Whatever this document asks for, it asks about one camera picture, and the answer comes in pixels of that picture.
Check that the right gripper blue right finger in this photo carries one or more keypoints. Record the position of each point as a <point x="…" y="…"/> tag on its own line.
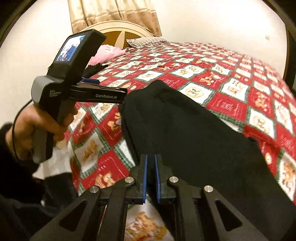
<point x="158" y="181"/>

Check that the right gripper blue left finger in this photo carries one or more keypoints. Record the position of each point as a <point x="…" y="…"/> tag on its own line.
<point x="144" y="179"/>

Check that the black pants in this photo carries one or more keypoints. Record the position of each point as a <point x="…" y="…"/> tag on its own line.
<point x="202" y="150"/>

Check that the black sleeve left forearm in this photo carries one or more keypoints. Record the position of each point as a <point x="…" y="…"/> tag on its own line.
<point x="29" y="203"/>

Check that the pink cloth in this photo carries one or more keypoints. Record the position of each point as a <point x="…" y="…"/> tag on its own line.
<point x="105" y="53"/>

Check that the beige wooden headboard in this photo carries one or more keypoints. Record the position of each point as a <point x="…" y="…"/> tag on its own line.
<point x="117" y="32"/>

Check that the beige patterned curtain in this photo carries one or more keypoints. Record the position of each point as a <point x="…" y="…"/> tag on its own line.
<point x="86" y="13"/>

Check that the striped pillow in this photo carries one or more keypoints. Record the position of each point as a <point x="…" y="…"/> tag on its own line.
<point x="144" y="41"/>

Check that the red christmas patterned bedspread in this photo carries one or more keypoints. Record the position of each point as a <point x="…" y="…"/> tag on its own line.
<point x="246" y="94"/>

